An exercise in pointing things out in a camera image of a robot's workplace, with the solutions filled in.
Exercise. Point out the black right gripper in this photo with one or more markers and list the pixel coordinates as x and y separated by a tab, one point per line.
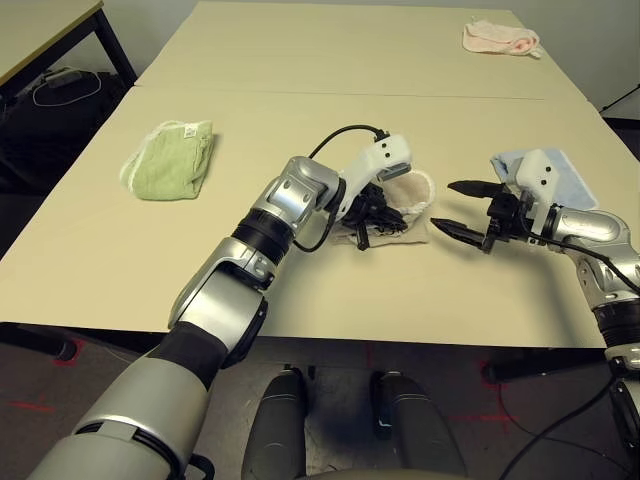
507	217

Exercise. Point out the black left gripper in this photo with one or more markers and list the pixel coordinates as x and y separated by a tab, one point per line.
362	215

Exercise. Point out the beige towel with white trim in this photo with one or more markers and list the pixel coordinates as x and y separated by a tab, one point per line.
410	200

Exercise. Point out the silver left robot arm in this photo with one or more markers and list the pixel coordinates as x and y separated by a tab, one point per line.
200	325

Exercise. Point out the light blue folded towel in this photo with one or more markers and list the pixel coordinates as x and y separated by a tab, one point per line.
570	180

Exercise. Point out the pink folded towel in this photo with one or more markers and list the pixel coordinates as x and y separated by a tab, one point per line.
495	37

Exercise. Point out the green folded towel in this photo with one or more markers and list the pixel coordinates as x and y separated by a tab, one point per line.
165	165

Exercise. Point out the black table foot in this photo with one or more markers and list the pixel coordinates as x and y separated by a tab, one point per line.
545	367
32	340

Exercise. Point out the black tripod stand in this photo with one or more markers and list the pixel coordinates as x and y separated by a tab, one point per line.
622	96

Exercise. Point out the grey right robot leg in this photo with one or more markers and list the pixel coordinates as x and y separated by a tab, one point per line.
415	430

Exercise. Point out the black bag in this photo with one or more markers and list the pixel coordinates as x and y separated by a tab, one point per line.
50	125

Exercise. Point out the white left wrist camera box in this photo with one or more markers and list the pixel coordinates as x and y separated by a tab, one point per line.
385	157

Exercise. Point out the side table with black frame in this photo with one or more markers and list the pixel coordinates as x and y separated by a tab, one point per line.
40	35

